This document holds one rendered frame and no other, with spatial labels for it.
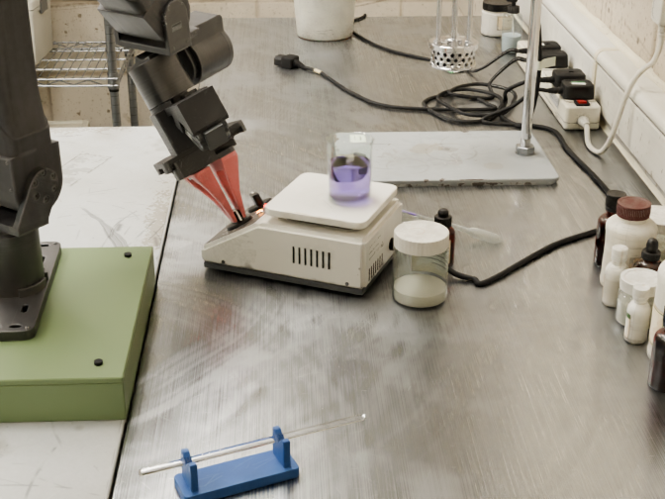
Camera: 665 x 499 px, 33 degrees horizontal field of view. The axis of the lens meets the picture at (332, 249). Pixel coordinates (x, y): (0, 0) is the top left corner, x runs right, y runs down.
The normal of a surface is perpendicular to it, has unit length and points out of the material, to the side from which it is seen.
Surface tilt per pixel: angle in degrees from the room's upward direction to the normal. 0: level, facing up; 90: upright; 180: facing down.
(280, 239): 90
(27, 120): 78
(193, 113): 69
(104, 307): 0
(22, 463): 0
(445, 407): 0
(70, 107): 90
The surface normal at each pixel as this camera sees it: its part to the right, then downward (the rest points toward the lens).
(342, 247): -0.36, 0.40
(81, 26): 0.04, 0.42
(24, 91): 0.85, 0.18
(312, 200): 0.00, -0.91
